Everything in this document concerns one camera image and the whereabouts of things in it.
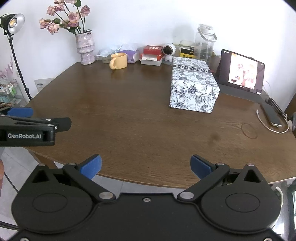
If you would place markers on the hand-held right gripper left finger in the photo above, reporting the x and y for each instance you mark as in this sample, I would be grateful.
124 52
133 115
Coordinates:
90 166

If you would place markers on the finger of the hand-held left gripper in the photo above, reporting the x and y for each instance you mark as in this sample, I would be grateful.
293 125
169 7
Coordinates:
62 124
20 112

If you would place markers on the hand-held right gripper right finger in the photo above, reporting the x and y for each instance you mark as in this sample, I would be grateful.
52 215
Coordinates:
200 166

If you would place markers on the floral storage box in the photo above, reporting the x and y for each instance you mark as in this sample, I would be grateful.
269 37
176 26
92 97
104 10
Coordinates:
192 104

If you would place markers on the floral box lid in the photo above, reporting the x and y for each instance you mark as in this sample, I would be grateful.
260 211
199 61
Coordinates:
192 71

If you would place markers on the brown wooden desktop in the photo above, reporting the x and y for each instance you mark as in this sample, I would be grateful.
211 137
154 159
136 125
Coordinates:
129 111

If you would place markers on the person's left hand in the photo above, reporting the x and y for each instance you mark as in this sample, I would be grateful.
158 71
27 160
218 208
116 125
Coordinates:
1 170

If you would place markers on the storage rack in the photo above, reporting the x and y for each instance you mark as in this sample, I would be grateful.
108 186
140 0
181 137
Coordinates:
9 92

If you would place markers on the black lamp stand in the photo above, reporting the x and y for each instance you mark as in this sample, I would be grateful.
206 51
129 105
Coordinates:
19 69

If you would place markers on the pale purple dried grass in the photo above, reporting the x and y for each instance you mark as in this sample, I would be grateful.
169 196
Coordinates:
7 69

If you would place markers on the purple ribbed vase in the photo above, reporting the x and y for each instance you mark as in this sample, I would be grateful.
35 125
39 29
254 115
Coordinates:
85 48

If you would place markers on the clear plastic bag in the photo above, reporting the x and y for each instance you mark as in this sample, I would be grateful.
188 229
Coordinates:
104 54

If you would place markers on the grey tablet case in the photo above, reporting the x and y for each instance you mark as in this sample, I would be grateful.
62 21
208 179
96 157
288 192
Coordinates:
240 93

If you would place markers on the yellow mug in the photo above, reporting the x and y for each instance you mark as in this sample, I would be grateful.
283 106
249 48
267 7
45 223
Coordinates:
120 60

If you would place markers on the white bucket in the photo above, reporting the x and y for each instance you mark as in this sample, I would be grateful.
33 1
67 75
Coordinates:
281 197

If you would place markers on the studio lamp head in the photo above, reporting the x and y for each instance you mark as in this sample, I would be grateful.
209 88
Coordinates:
13 23

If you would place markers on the black mini tripod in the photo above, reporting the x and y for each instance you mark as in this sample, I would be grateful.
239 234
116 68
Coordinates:
276 107

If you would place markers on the purple tissue pack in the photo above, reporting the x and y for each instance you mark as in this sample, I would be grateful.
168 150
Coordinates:
130 55

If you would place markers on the tablet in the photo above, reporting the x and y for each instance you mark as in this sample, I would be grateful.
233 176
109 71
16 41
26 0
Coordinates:
240 70

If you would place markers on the pink rose bouquet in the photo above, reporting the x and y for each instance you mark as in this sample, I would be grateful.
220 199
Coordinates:
69 18

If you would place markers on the red and white box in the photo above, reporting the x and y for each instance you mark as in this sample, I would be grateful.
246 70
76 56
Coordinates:
152 56

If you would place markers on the yellow and black box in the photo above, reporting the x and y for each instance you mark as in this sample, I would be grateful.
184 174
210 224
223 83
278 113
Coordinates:
187 53

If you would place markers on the clear water bottle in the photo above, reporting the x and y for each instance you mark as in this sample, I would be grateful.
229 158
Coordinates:
204 44

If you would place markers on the white wall socket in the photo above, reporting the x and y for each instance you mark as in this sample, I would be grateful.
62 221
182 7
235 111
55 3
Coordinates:
42 85

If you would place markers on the white robot-shaped camera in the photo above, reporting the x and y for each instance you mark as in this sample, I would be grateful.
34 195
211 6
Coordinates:
169 51

